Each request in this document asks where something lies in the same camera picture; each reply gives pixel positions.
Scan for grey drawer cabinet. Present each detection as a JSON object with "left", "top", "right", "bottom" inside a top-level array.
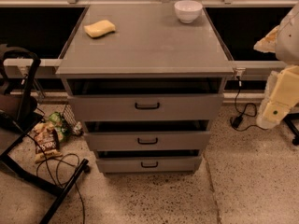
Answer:
[{"left": 55, "top": 2, "right": 235, "bottom": 175}]

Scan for metal railing bar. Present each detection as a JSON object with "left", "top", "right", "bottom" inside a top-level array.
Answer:
[{"left": 4, "top": 59, "right": 286, "bottom": 80}]

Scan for black stand leg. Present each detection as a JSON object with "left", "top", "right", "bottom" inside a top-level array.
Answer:
[{"left": 283, "top": 113, "right": 299, "bottom": 146}]

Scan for yellow sponge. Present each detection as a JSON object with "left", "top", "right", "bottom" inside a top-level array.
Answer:
[{"left": 84, "top": 20, "right": 116, "bottom": 38}]

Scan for green snack bag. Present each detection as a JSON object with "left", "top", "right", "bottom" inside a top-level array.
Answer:
[{"left": 49, "top": 112, "right": 70, "bottom": 143}]

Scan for black power adapter cable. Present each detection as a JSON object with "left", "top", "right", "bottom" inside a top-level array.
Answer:
[{"left": 229, "top": 75, "right": 265, "bottom": 133}]

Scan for brown chip bag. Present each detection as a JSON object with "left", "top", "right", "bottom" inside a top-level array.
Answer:
[{"left": 34, "top": 122, "right": 62, "bottom": 163}]

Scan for black floor cable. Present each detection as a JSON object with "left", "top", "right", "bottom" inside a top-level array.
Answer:
[{"left": 26, "top": 133, "right": 87, "bottom": 224}]

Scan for white bowl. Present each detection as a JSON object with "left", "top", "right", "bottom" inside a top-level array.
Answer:
[{"left": 174, "top": 0, "right": 203, "bottom": 23}]

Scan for grey drawer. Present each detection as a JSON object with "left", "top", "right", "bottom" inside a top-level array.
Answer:
[
  {"left": 84, "top": 131, "right": 211, "bottom": 151},
  {"left": 96, "top": 156, "right": 202, "bottom": 174},
  {"left": 68, "top": 94, "right": 223, "bottom": 121}
]

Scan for grey bottom drawer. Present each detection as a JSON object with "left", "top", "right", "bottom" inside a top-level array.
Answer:
[{"left": 96, "top": 156, "right": 202, "bottom": 174}]

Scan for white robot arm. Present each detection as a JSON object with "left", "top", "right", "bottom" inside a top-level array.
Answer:
[{"left": 253, "top": 3, "right": 299, "bottom": 129}]

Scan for grey top drawer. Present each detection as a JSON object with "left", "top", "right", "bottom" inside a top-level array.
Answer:
[{"left": 68, "top": 94, "right": 223, "bottom": 121}]

